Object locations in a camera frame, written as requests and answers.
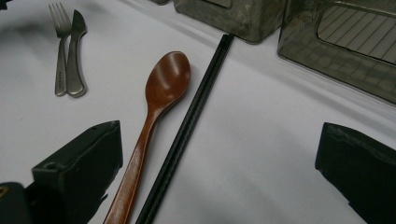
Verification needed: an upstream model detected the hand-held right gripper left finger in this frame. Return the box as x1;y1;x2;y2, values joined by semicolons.
32;120;124;224

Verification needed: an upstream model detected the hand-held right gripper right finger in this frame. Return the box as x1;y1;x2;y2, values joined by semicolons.
315;121;396;224

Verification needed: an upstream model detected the steel fork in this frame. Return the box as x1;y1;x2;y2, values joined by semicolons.
49;2;73;97

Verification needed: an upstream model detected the black chopstick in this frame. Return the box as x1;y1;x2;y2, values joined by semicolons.
135;34;229;224
144;33;235;224

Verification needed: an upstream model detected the brown wooden spoon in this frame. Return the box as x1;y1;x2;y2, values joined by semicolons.
102;50;192;224

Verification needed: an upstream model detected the smoky clear plastic bin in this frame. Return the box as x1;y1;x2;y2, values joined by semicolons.
172;0;287;44
276;0;396;105

